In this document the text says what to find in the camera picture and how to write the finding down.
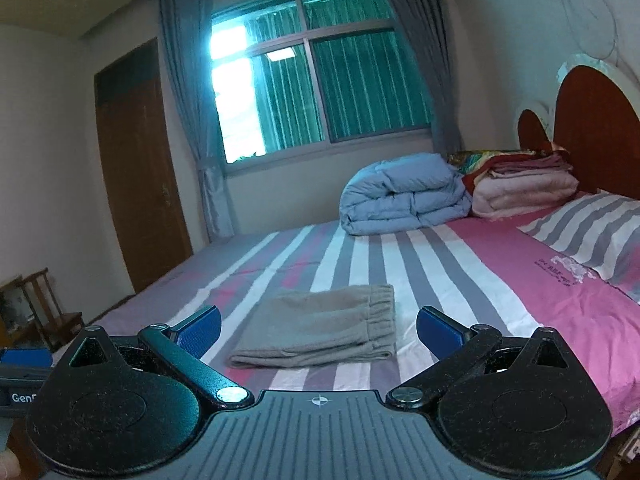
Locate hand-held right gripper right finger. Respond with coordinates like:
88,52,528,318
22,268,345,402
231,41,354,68
385,304,577,409

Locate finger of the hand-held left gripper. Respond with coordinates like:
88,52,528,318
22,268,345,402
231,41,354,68
0,347,54,381

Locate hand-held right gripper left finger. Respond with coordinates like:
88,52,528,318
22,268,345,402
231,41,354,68
66,304,253,409

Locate grey pants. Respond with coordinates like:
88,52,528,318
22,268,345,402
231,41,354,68
229,284,398,368

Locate person's left hand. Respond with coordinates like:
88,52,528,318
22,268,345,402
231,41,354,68
0,451,22,480

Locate wooden side table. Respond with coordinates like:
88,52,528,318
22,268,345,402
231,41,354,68
0,275,41,348

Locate wooden chair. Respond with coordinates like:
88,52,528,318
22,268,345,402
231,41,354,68
17,267,86,351

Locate striped pink grey bed sheet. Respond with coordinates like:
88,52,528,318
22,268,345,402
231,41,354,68
82,192,640,441

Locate folded light blue duvet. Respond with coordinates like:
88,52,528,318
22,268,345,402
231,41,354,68
339,152,473,236

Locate folded pink blanket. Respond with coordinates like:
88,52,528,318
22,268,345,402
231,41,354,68
470,157,581,220

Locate wooden door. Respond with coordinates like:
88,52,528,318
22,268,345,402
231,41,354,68
94,37,195,295

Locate folded colourful red quilt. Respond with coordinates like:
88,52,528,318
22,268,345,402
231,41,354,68
447,147,568,196

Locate striped pillow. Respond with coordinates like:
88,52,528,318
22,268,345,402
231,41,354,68
517,192,640,306

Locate grey blue curtain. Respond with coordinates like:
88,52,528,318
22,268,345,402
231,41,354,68
362,0,463,161
157,0,238,246

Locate wooden bed headboard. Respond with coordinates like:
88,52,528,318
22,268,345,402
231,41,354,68
515,52,640,206

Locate window with green glass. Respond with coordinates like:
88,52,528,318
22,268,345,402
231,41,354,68
207,0,436,178

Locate wooden bed frame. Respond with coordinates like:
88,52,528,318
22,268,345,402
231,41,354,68
597,410,640,480

